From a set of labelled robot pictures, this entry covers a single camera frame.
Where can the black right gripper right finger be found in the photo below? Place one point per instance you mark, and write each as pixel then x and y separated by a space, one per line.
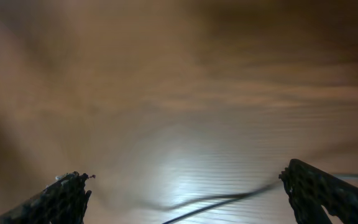
pixel 314 195

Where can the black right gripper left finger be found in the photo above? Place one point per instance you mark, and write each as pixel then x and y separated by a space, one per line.
pixel 63 202

